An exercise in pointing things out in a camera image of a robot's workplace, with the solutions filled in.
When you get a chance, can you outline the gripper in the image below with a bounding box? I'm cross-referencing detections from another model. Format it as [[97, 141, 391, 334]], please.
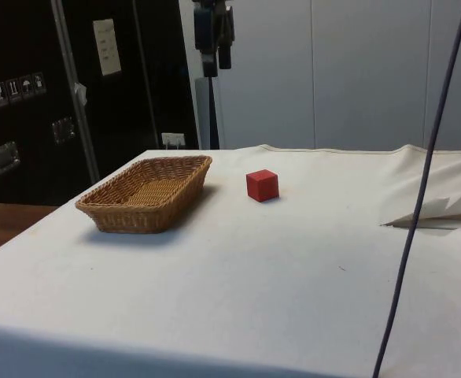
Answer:
[[193, 0, 236, 78]]

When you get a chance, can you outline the red cube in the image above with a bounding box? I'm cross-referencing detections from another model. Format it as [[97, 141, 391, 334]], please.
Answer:
[[245, 169, 280, 204]]

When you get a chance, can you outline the wicker basket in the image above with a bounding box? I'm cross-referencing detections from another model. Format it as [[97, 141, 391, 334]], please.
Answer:
[[75, 154, 214, 235]]

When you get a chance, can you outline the pale locker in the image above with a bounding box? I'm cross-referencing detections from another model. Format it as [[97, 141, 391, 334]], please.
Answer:
[[218, 0, 315, 150], [312, 0, 425, 151], [422, 0, 461, 152]]

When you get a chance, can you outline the black cabinet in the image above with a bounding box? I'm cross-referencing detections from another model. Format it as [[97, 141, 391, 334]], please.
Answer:
[[0, 0, 201, 206]]

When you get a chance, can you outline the black cable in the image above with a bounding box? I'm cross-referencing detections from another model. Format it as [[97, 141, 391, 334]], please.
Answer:
[[374, 0, 461, 378]]

